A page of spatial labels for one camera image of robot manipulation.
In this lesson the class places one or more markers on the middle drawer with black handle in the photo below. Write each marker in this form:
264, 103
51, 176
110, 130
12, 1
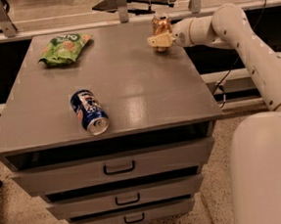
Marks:
127, 197

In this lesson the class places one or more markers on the blue pepsi can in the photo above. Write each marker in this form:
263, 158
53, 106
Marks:
89, 111

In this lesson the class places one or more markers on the green chip bag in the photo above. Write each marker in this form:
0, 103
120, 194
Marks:
63, 50

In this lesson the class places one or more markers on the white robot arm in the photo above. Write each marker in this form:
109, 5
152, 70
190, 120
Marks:
255, 151

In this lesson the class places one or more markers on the bottom drawer with black handle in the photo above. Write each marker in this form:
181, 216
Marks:
143, 214

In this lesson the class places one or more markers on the orange soda can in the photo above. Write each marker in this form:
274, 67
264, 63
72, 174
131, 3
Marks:
161, 24

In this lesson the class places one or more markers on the top drawer with black handle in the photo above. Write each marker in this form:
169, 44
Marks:
82, 173

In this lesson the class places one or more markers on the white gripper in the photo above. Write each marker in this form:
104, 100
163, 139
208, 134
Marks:
181, 32

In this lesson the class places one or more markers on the drawer with black handle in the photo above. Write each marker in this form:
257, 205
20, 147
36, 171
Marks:
127, 197
143, 214
82, 173

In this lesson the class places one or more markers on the grey drawer cabinet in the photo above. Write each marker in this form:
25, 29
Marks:
151, 100

